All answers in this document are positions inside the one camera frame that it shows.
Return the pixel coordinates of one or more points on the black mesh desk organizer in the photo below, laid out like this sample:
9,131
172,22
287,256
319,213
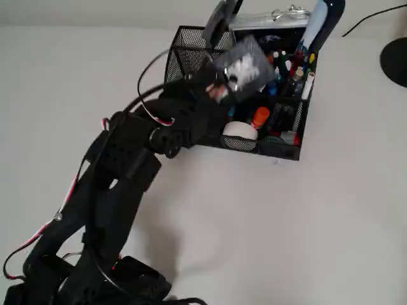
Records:
280,152

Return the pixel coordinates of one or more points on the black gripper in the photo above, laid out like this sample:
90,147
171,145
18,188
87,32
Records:
212,85

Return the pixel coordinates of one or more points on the yellow capped pen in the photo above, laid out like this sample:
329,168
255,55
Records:
311,58

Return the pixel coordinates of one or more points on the clear plastic pouch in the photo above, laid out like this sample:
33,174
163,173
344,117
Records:
254,23

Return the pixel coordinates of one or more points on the orange capped glue stick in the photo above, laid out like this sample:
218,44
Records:
261,116

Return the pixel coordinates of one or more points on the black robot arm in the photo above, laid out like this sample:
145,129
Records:
105,197

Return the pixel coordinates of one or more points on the white tape roll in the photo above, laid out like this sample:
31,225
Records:
238,128

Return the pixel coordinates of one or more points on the black camera board mount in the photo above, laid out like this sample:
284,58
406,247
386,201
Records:
245,66

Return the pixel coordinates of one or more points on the white pen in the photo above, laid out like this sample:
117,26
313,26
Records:
308,84

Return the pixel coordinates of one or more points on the white marker with orange cap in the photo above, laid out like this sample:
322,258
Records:
219,92

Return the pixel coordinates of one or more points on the black round lamp base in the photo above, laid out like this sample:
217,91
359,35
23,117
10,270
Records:
397,60

